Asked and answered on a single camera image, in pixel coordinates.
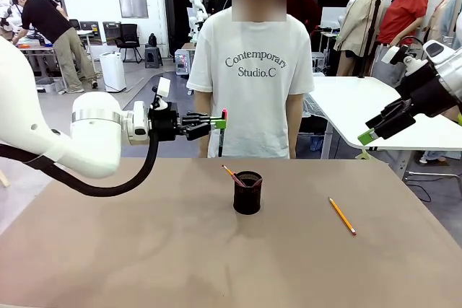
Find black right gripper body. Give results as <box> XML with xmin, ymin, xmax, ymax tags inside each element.
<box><xmin>395</xmin><ymin>61</ymin><xmax>458</xmax><ymax>118</ymax></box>

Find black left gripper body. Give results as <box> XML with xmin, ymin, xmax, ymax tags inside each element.
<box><xmin>148</xmin><ymin>105</ymin><xmax>183</xmax><ymax>142</ymax></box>

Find black marker with red cap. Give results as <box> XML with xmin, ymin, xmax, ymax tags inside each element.
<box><xmin>218</xmin><ymin>108</ymin><xmax>228</xmax><ymax>158</ymax></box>

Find yellow pencil with eraser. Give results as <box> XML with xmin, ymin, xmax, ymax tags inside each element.
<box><xmin>328</xmin><ymin>197</ymin><xmax>357</xmax><ymax>236</ymax></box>
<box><xmin>221</xmin><ymin>164</ymin><xmax>247</xmax><ymax>188</ymax></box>

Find person's left forearm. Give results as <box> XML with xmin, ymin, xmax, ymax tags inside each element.
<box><xmin>287</xmin><ymin>120</ymin><xmax>302</xmax><ymax>159</ymax></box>

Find black mesh pen holder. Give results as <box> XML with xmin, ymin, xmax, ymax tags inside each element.
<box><xmin>232</xmin><ymin>170</ymin><xmax>263</xmax><ymax>214</ymax></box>

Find white standing desk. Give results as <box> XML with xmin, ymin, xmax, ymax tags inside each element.
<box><xmin>310</xmin><ymin>76</ymin><xmax>462</xmax><ymax>159</ymax></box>

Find computer case with lights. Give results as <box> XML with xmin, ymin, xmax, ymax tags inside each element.
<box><xmin>174</xmin><ymin>50</ymin><xmax>191</xmax><ymax>76</ymax></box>

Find person in white T-shirt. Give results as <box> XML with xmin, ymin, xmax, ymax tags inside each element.
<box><xmin>186</xmin><ymin>0</ymin><xmax>315</xmax><ymax>160</ymax></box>

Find black step stool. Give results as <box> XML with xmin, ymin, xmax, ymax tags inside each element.
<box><xmin>144</xmin><ymin>46</ymin><xmax>164</xmax><ymax>69</ymax></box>

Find white air purifier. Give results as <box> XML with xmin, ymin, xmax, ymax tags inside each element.
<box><xmin>99</xmin><ymin>51</ymin><xmax>127</xmax><ymax>93</ymax></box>

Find wooden background table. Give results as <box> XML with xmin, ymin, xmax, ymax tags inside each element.
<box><xmin>180</xmin><ymin>43</ymin><xmax>199</xmax><ymax>96</ymax></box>

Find blue box under desk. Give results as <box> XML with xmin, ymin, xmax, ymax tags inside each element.
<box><xmin>309</xmin><ymin>134</ymin><xmax>326</xmax><ymax>153</ymax></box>

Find mannequin with bucket hat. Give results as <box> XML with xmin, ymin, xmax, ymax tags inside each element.
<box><xmin>424</xmin><ymin>0</ymin><xmax>462</xmax><ymax>49</ymax></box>

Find black tripod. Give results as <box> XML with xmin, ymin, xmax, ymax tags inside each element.
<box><xmin>359</xmin><ymin>0</ymin><xmax>384</xmax><ymax>79</ymax></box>

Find person in red shirt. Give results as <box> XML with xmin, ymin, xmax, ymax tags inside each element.
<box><xmin>373</xmin><ymin>0</ymin><xmax>430</xmax><ymax>87</ymax></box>

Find black office chair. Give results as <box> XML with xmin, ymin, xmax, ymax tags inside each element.
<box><xmin>114</xmin><ymin>23</ymin><xmax>144</xmax><ymax>63</ymax></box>

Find mannequin in beige coat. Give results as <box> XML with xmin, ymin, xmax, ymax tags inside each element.
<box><xmin>332</xmin><ymin>0</ymin><xmax>385</xmax><ymax>76</ymax></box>

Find clear plastic floor bin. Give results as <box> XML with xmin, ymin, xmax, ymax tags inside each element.
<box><xmin>35</xmin><ymin>76</ymin><xmax>66</xmax><ymax>94</ymax></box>

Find person in black T-shirt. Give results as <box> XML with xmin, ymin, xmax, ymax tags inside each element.
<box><xmin>12</xmin><ymin>0</ymin><xmax>99</xmax><ymax>94</ymax></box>

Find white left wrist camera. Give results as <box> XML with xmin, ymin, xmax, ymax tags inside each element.
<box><xmin>150</xmin><ymin>76</ymin><xmax>171</xmax><ymax>110</ymax></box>

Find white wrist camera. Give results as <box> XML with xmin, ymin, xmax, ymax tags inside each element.
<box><xmin>381</xmin><ymin>44</ymin><xmax>422</xmax><ymax>71</ymax></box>
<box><xmin>150</xmin><ymin>76</ymin><xmax>171</xmax><ymax>110</ymax></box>

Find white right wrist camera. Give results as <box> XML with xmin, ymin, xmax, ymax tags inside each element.
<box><xmin>381</xmin><ymin>44</ymin><xmax>422</xmax><ymax>71</ymax></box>

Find black left arm cable sleeve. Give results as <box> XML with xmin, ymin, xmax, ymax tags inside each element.
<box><xmin>0</xmin><ymin>129</ymin><xmax>160</xmax><ymax>198</ymax></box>

